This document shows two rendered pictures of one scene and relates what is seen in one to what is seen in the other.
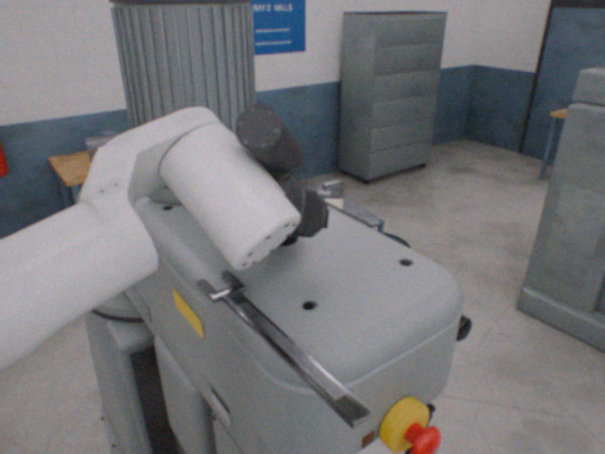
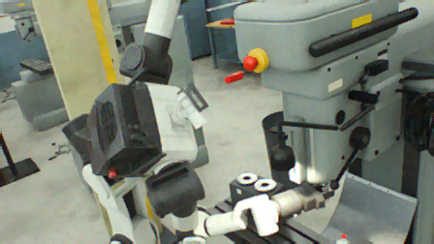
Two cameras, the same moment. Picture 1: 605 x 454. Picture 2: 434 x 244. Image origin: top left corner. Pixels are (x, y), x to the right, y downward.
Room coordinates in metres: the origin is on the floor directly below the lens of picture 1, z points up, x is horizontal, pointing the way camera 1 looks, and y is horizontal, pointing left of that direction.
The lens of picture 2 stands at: (0.25, -1.08, 2.02)
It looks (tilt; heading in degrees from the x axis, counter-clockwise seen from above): 24 degrees down; 92
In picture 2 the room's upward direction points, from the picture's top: 9 degrees counter-clockwise
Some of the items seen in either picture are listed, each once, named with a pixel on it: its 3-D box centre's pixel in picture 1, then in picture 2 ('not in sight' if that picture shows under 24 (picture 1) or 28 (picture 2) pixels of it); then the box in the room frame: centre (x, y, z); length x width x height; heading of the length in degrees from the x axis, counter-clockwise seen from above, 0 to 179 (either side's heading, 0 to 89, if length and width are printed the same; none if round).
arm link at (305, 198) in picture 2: not in sight; (299, 200); (0.45, -0.01, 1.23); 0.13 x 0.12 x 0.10; 111
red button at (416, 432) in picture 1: (420, 439); (251, 62); (0.33, -0.12, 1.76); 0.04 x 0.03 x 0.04; 126
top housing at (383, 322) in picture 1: (278, 285); (318, 20); (0.55, 0.03, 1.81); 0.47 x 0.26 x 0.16; 36
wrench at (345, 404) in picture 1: (272, 334); (242, 2); (0.34, 0.03, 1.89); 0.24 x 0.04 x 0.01; 37
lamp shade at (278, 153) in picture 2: not in sight; (282, 155); (0.39, -0.12, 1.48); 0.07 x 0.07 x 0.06
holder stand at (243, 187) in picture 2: not in sight; (258, 200); (0.33, 0.34, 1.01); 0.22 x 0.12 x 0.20; 134
